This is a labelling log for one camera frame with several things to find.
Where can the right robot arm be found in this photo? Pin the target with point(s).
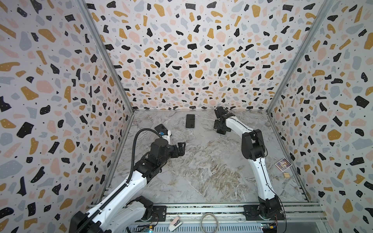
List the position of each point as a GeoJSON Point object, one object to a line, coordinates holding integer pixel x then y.
{"type": "Point", "coordinates": [253, 149]}

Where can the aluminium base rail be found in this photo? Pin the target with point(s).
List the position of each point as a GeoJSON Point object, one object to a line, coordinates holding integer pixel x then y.
{"type": "Point", "coordinates": [229, 218]}

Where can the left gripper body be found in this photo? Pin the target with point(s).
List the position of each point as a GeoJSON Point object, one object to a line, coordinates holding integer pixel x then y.
{"type": "Point", "coordinates": [170, 153]}

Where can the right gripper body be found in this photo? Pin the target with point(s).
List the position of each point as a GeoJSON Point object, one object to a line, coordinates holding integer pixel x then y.
{"type": "Point", "coordinates": [220, 122]}

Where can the middle black phone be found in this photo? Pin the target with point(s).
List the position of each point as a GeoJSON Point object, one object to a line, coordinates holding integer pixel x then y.
{"type": "Point", "coordinates": [190, 121]}

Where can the white pink small device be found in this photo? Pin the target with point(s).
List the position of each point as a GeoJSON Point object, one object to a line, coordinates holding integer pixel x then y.
{"type": "Point", "coordinates": [175, 223]}

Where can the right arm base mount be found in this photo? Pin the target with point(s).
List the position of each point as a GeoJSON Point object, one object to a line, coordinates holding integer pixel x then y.
{"type": "Point", "coordinates": [259, 212]}

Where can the black phone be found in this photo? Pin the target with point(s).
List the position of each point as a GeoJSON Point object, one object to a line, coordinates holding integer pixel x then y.
{"type": "Point", "coordinates": [159, 128]}
{"type": "Point", "coordinates": [190, 121]}

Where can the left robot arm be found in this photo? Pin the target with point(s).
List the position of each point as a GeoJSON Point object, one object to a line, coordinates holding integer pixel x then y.
{"type": "Point", "coordinates": [124, 206]}

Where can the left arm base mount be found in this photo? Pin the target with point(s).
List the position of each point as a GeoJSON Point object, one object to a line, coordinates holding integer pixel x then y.
{"type": "Point", "coordinates": [155, 214]}

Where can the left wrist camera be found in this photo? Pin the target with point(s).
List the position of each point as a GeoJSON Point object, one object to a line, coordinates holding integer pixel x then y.
{"type": "Point", "coordinates": [166, 134]}

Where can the left black phone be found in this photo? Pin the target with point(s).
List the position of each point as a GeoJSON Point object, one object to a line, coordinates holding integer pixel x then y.
{"type": "Point", "coordinates": [159, 128]}

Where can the colourful printed card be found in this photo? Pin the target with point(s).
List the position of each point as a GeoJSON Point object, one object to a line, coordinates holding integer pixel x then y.
{"type": "Point", "coordinates": [283, 164]}

